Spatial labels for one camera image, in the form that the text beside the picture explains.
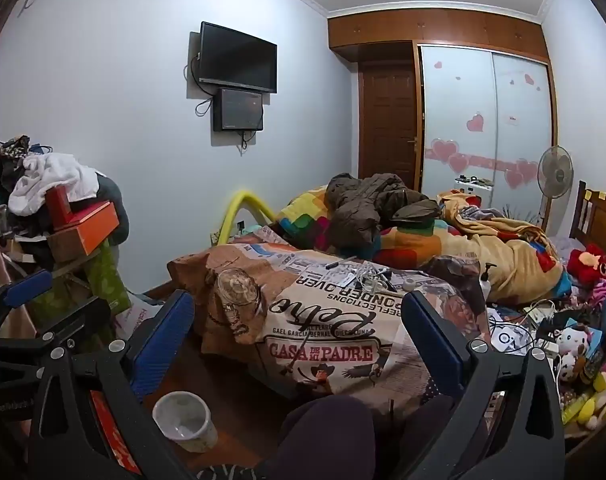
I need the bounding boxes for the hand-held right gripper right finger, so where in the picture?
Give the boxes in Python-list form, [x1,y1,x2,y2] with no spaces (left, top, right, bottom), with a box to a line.
[400,290,568,480]

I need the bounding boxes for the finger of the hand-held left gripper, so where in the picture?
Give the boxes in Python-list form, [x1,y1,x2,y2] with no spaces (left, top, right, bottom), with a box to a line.
[0,301,112,361]
[0,269,54,343]

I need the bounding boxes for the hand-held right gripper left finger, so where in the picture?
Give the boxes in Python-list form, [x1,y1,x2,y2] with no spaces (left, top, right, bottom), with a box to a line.
[29,290,196,480]

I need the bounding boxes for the small white bin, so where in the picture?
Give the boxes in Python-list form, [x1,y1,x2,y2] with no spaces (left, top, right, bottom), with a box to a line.
[152,391,218,453]

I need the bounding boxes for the white wired earphones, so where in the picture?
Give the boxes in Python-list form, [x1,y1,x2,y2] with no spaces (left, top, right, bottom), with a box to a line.
[353,265,400,294]

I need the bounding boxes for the white paper bag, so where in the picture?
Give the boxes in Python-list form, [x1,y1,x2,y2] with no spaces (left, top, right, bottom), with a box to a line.
[114,295,160,342]

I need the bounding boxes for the green gift bag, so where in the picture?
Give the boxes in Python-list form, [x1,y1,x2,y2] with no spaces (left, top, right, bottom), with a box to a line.
[30,239,134,322]

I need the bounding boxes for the white compact disc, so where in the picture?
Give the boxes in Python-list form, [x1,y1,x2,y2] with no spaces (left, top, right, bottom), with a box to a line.
[493,325,522,349]

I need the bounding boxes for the white pump bottle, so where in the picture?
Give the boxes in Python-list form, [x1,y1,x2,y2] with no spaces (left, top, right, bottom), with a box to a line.
[478,262,498,304]

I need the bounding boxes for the orange box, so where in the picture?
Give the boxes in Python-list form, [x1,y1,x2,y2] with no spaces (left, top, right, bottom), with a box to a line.
[48,200,121,259]

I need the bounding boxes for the red box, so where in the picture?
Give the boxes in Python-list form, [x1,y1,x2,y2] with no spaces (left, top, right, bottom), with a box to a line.
[44,185,72,233]

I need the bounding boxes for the clear plastic cup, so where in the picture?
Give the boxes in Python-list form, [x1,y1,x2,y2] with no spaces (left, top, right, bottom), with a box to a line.
[214,269,262,312]

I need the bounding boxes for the person's right leg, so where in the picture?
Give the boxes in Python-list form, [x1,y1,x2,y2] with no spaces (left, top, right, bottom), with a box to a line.
[383,395,454,480]

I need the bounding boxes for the person's leg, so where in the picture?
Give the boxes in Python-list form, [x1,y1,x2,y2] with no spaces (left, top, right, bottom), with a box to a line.
[270,395,376,480]
[383,395,454,480]

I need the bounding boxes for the orange packet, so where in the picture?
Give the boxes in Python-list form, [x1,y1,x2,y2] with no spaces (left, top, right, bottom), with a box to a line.
[90,390,144,476]

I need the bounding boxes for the colourful checkered blanket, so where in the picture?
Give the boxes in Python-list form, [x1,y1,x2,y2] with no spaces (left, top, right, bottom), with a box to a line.
[275,185,464,271]

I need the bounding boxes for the beige fleece blanket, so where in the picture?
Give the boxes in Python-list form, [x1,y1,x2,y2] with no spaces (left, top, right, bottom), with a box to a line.
[435,190,568,307]

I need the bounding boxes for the white cloth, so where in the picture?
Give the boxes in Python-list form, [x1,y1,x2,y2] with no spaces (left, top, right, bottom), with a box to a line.
[8,152,106,216]

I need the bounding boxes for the pile of dark clothes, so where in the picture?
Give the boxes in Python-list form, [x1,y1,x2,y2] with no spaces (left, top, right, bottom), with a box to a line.
[0,122,130,261]

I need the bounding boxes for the newspaper printed blanket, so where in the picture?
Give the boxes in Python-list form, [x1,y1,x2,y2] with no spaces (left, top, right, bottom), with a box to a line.
[167,225,488,406]

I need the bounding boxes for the person's left leg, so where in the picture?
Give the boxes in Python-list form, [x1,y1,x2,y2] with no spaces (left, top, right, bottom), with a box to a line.
[270,395,376,480]

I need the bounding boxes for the brown puffer jacket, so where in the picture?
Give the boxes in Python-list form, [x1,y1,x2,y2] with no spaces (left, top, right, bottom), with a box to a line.
[325,172,441,261]

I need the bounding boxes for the small white dresser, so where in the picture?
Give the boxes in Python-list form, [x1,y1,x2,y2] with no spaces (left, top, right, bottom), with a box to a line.
[455,175,496,209]

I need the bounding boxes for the yellow foam tube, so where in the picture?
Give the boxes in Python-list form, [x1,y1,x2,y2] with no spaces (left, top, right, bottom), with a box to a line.
[218,189,278,247]

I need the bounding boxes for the yellow plush toy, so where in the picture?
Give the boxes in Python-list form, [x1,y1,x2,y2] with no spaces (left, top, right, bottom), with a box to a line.
[563,370,606,429]

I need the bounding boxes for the red plush toy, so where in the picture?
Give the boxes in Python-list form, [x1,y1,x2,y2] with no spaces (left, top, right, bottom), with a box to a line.
[567,244,606,284]

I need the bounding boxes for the pink plush toy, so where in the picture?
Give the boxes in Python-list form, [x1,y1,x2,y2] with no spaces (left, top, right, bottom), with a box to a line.
[585,275,606,307]

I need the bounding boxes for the wooden headboard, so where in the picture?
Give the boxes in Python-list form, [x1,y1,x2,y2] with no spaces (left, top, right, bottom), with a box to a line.
[569,180,606,256]

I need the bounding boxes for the white standing fan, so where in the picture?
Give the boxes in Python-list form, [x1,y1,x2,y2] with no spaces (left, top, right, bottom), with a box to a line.
[537,146,575,233]

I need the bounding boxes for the brown wooden door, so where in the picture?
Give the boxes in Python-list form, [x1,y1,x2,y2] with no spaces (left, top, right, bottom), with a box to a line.
[358,57,418,193]

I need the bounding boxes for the sliding wardrobe with heart stickers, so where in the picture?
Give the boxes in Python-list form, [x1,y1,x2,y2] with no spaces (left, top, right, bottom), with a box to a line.
[415,42,556,221]

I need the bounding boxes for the wooden overhead cabinet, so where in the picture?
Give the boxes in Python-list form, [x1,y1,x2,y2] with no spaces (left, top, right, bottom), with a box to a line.
[328,7,551,64]

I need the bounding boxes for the black wall television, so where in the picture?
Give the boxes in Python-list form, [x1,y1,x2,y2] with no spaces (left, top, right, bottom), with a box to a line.
[199,21,278,94]

